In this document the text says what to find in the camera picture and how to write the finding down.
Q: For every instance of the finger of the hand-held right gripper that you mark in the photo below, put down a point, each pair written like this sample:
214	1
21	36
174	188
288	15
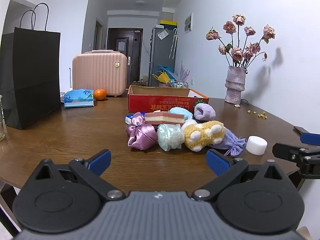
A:
310	139
283	150

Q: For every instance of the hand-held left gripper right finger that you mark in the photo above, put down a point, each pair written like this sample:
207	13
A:
217	163

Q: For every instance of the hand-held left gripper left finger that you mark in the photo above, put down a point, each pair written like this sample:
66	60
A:
101	161

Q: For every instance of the white foam cylinder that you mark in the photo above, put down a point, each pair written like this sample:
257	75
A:
256	146

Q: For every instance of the yellow and white plush toy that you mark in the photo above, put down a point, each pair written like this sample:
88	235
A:
202	132

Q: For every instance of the purple satin pouch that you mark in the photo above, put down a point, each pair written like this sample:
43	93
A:
142	135

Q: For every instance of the small blue and white box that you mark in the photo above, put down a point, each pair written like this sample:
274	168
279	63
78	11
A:
129	119

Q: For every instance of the lavender towel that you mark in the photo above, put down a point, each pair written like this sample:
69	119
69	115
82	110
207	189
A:
203	112

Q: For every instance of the light blue plush cloth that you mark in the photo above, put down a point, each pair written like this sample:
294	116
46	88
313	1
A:
178	111

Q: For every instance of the pink layered sponge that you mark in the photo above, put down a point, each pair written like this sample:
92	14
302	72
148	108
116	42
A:
162	118

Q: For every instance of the red cardboard box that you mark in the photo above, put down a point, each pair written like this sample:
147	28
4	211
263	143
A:
160	102

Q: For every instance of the scattered yellow petal bits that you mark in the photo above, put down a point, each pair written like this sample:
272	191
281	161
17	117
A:
260	115

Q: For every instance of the orange fruit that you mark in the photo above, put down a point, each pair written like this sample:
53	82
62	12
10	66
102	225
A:
100	94

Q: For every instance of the blue tissue pack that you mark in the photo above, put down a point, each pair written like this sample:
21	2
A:
78	98

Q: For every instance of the purple textured vase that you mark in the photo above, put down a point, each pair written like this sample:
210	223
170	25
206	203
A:
235	85

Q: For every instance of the trolley with bottles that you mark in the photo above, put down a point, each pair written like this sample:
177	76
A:
178	83

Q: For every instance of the pink ribbed suitcase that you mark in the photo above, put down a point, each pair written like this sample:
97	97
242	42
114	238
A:
100	72

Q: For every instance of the yellow bag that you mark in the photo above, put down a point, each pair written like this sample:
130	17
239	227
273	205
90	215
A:
161	78

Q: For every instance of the dried pink rose bouquet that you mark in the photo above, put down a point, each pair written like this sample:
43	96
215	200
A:
237	53

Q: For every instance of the black paper bag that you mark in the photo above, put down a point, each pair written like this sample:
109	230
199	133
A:
30	80

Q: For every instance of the dark brown entrance door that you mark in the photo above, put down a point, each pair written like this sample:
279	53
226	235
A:
135	55

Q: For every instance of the grey refrigerator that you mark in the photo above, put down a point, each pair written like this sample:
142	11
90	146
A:
160	55

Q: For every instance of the side room door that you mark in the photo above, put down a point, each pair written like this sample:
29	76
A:
99	33

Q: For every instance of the hanging folded umbrella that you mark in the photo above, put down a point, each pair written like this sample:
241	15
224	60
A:
173	42

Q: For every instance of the clear plastic bag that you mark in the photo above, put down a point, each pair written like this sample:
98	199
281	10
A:
163	34

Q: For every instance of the yellow box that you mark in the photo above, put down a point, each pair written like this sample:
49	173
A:
168	22

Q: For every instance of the round ceiling lamp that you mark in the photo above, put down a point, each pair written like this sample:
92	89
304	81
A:
141	2

